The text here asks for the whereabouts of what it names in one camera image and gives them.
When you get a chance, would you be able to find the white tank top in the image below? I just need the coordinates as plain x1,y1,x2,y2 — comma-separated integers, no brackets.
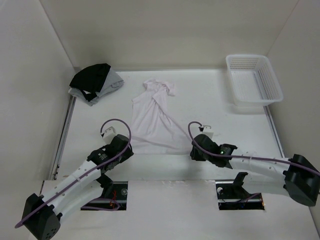
130,78,191,155

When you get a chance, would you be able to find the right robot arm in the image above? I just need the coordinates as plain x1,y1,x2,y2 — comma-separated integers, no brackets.
190,134,320,207

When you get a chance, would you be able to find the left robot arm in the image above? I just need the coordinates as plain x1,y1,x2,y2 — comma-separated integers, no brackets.
21,134,134,240

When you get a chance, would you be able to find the grey folded tank top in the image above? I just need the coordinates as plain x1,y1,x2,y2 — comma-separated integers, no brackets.
68,68,125,107

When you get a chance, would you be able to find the black folded tank top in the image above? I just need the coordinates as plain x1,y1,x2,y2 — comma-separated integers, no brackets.
69,63,111,102

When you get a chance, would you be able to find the white plastic basket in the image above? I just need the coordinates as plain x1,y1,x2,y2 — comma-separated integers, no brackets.
225,54,284,108

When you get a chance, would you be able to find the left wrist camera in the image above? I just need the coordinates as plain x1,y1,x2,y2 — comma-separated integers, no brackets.
100,126,117,145

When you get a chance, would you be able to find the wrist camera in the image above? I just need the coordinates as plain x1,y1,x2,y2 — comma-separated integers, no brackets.
199,125,214,139
100,126,117,145

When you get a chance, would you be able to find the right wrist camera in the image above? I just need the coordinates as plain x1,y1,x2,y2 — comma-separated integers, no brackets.
199,125,214,139

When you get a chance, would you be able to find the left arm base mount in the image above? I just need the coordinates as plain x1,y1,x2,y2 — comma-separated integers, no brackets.
81,181,129,211

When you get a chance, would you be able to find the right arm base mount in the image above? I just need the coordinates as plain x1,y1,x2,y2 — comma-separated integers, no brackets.
215,172,265,211

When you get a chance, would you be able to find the left aluminium table rail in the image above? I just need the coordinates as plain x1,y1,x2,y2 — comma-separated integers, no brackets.
51,65,81,181

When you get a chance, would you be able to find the aluminium table rail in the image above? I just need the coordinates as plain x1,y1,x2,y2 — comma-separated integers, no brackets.
51,65,81,181
263,106,285,158

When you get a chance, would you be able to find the right aluminium table rail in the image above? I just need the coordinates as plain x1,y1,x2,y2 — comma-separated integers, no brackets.
263,106,285,158

